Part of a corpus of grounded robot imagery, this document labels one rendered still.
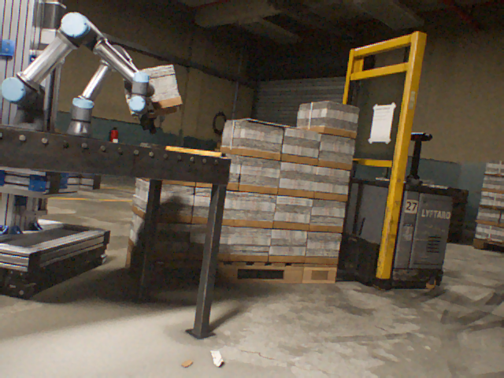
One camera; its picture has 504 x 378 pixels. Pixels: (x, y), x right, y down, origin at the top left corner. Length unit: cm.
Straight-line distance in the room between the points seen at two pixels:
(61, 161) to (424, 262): 285
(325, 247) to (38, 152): 225
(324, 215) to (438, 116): 639
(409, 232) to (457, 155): 568
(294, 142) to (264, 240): 69
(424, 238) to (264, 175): 139
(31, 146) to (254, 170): 168
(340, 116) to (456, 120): 612
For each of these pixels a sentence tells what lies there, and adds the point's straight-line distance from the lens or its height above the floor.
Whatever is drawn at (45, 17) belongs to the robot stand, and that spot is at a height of 144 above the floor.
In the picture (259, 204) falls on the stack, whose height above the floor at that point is 53.
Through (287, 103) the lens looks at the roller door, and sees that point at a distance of 1139.
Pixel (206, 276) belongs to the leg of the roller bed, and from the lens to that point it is 203.
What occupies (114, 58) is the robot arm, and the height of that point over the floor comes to 122.
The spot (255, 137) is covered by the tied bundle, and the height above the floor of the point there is 96.
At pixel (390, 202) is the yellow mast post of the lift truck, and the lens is 336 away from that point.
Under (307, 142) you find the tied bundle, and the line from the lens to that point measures 312.
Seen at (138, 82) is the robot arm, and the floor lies 110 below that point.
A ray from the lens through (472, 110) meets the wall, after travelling 920.
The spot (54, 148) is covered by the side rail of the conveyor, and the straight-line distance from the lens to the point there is 158.
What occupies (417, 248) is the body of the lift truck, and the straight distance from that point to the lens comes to 366.
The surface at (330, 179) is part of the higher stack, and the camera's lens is 323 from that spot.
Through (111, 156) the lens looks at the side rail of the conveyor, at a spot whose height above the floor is 75.
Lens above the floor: 79
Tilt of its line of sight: 3 degrees down
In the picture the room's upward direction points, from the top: 8 degrees clockwise
